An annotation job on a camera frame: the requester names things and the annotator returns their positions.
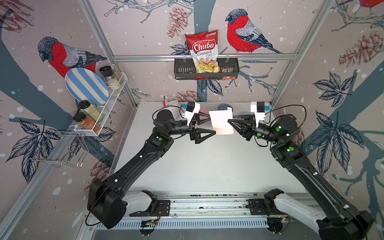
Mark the pink square paper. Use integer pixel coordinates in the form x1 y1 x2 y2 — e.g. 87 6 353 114
209 108 235 135

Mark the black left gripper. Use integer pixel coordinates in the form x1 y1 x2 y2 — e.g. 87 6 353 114
165 110 214 145

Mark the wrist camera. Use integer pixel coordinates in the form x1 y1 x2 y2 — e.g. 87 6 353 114
251 102 270 122
182 102 201 121

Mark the white wire shelf rack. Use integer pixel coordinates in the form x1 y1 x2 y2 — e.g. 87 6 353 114
74 73 128 137

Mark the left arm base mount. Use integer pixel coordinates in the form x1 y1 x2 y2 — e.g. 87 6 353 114
127 190 171 217

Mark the red Chuba chips bag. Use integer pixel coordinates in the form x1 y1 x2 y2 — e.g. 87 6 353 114
186 30 220 74

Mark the blue striped plate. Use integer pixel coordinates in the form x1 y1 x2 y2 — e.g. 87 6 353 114
65 68 109 106

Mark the red handled utensil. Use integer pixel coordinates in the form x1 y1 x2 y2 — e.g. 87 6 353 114
163 96 168 108

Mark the blue patterned ceramic bowl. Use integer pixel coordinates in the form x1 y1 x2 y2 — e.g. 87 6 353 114
217 104 233 111

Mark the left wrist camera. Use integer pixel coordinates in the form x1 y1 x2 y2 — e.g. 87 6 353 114
182 102 201 121

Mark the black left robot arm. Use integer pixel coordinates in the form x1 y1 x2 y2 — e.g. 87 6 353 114
87 109 216 229

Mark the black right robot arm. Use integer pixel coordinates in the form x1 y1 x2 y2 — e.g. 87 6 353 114
228 114 374 240

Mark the green spice jar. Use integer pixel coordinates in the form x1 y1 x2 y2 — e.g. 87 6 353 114
79 100 104 123

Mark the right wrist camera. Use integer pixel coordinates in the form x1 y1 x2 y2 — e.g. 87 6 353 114
251 102 270 122

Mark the orange spice jar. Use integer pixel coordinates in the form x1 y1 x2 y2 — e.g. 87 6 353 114
73 112 100 134

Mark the black wire basket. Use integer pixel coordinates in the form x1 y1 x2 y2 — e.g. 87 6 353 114
174 58 240 80

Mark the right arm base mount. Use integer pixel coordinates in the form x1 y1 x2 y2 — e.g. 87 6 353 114
246 189 287 216

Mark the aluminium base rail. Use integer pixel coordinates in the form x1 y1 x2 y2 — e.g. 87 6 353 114
86 191 325 218

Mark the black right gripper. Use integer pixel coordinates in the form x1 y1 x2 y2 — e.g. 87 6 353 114
228 115 282 147

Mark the black lid spice jar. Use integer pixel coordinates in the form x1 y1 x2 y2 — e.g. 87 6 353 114
99 66 121 90

